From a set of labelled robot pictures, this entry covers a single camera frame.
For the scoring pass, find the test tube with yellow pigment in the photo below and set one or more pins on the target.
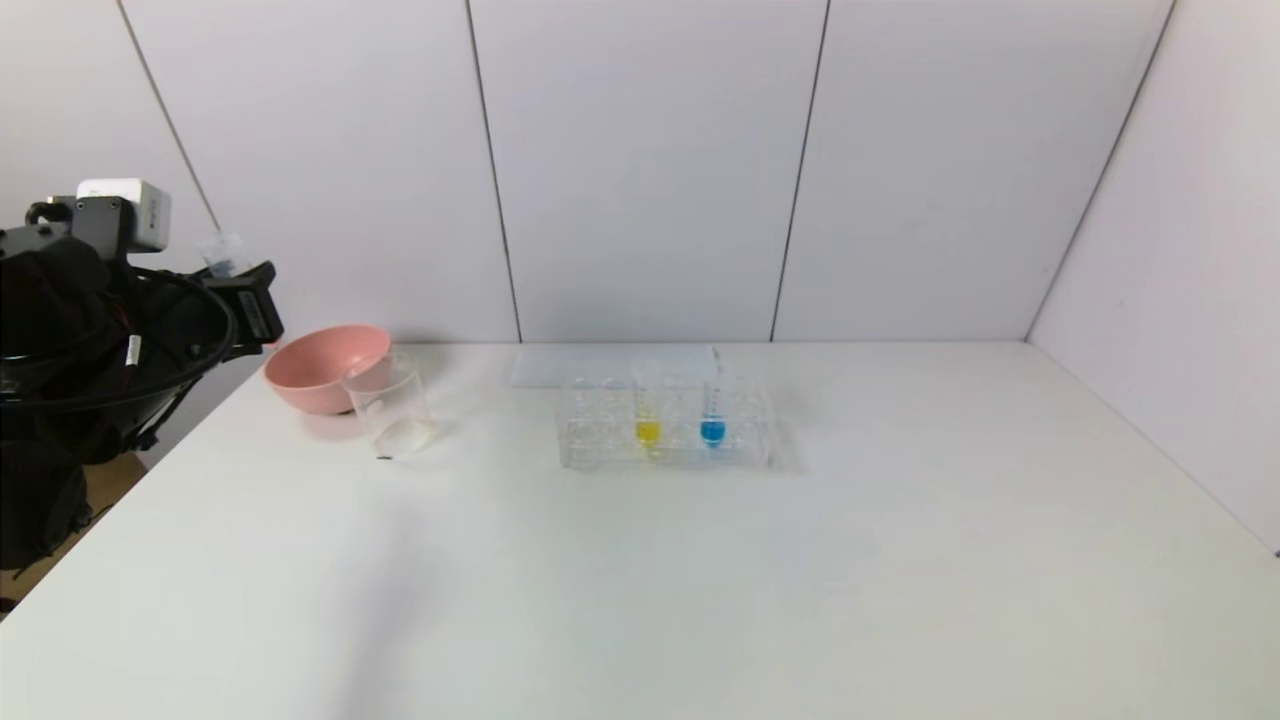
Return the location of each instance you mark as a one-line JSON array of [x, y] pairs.
[[648, 431]]

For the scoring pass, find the flat white sheet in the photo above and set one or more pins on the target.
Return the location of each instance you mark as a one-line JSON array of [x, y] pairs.
[[545, 368]]

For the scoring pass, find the test tube with blue pigment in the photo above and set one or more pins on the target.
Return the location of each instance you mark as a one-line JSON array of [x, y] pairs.
[[712, 431]]

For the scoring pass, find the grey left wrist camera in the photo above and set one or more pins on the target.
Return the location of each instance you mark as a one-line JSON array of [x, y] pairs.
[[125, 215]]

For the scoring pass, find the clear acrylic test tube rack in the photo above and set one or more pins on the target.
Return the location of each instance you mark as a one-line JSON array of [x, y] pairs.
[[745, 440]]

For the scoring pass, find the pink plastic bowl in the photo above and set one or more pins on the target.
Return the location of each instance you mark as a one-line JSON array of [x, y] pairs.
[[320, 370]]

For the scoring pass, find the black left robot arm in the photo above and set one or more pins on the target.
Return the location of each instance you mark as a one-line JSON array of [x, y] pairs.
[[50, 300]]

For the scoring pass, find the clear glass beaker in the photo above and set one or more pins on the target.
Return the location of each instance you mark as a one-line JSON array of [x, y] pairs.
[[395, 415]]

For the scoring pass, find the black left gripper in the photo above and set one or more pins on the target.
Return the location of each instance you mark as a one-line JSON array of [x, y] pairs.
[[254, 312]]

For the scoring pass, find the test tube with red pigment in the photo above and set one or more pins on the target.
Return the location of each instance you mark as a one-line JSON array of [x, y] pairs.
[[225, 255]]

